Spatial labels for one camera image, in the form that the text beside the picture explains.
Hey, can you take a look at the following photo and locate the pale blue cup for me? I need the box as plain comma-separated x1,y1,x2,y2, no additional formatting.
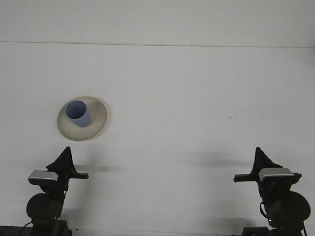
65,100,93,128

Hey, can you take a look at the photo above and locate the pale round plate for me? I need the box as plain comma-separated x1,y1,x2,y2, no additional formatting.
57,96,111,142

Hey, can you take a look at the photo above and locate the dark robot platform edge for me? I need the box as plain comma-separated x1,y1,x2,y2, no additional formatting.
0,225,32,236

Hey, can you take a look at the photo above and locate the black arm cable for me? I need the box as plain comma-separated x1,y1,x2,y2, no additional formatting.
259,202,308,236
21,222,34,236

